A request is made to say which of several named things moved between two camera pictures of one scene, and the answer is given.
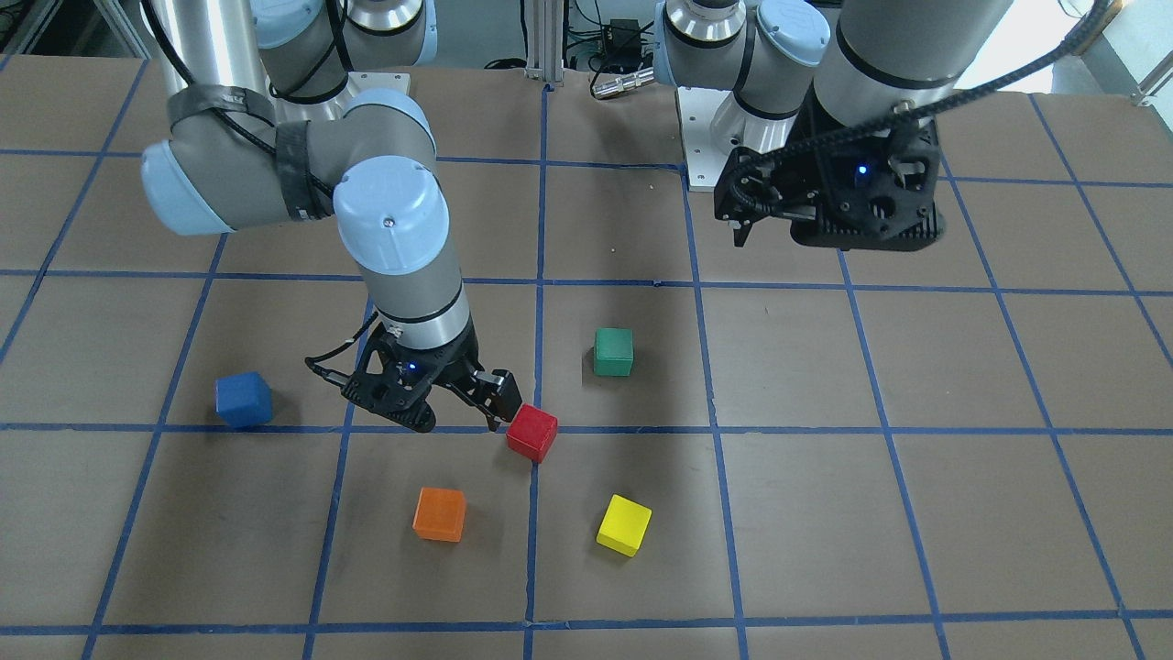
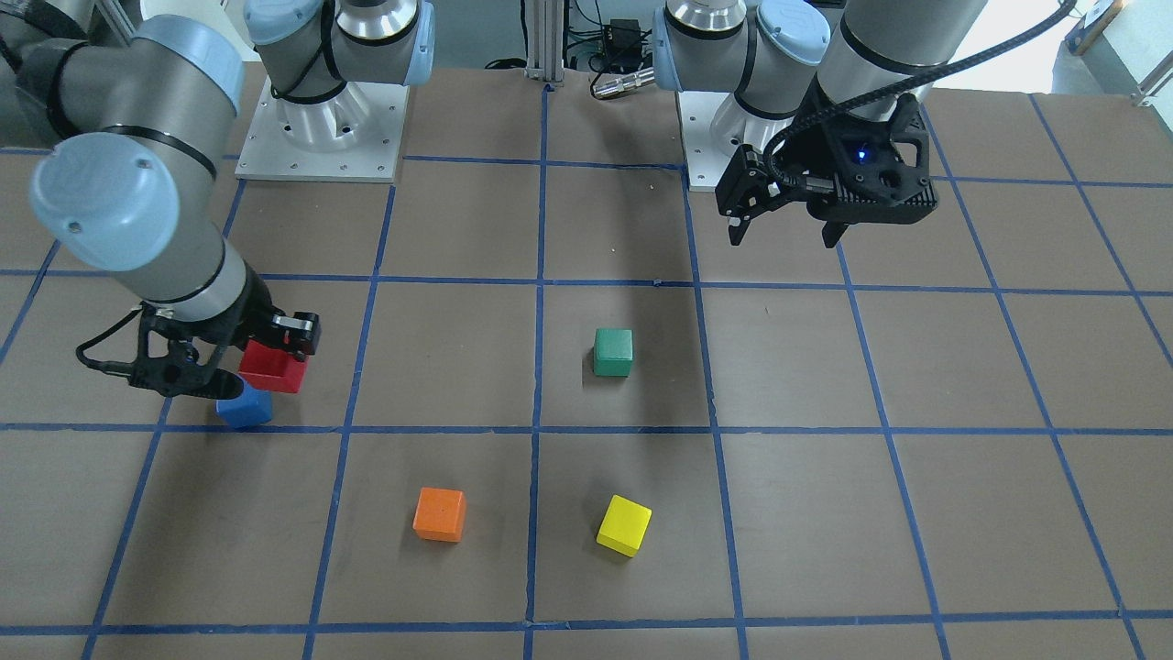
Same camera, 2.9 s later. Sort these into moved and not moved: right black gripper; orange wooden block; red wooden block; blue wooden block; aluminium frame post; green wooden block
Moved: right black gripper; red wooden block
Not moved: green wooden block; aluminium frame post; orange wooden block; blue wooden block
